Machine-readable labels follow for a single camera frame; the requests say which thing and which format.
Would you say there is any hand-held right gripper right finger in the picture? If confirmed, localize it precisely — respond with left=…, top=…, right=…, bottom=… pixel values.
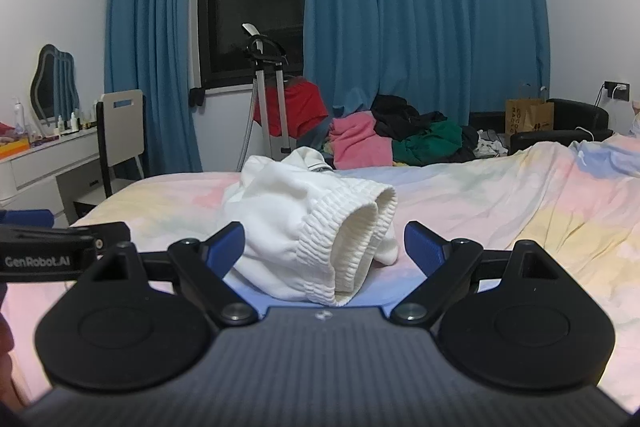
left=391, top=221, right=576, bottom=326

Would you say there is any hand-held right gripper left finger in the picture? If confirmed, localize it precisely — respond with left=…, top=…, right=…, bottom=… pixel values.
left=75, top=222, right=258, bottom=326

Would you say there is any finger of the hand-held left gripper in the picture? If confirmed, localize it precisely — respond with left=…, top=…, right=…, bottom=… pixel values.
left=0, top=208, right=54, bottom=230

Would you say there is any white ribbed sock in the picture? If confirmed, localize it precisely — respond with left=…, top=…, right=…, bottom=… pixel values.
left=220, top=146, right=400, bottom=308

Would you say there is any white dressing table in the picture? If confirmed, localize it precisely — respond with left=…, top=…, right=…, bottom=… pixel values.
left=0, top=127, right=108, bottom=228

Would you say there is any white pump bottle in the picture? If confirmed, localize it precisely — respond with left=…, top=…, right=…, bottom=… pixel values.
left=12, top=97, right=27, bottom=134

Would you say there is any green cloth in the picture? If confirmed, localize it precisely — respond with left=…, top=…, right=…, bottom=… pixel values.
left=392, top=119, right=464, bottom=166

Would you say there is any pastel bed blanket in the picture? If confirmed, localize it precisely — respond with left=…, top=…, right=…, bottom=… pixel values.
left=0, top=132, right=640, bottom=413

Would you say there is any pink cloth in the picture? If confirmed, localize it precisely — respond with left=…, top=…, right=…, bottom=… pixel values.
left=327, top=112, right=396, bottom=170

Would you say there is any black and white patterned cloth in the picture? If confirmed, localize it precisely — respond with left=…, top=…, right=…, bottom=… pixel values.
left=475, top=129, right=511, bottom=158

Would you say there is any black and white chair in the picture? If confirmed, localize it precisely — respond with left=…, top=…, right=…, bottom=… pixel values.
left=72, top=89, right=149, bottom=220

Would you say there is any wavy-edged table mirror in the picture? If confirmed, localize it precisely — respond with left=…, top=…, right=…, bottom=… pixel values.
left=30, top=44, right=81, bottom=124

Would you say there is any red cloth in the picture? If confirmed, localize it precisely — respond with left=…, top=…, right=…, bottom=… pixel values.
left=252, top=77, right=330, bottom=140

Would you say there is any brown paper bag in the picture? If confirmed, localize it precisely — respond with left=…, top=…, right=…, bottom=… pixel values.
left=505, top=83, right=555, bottom=136

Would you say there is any black armchair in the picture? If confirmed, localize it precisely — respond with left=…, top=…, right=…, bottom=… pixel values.
left=470, top=98, right=614, bottom=156

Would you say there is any blue curtain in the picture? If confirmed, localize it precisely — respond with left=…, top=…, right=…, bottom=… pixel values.
left=302, top=0, right=551, bottom=118
left=104, top=0, right=203, bottom=180

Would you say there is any white charging cable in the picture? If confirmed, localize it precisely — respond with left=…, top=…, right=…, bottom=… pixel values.
left=575, top=124, right=614, bottom=142

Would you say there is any wall socket with charger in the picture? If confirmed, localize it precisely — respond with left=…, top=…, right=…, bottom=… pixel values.
left=604, top=81, right=631, bottom=103

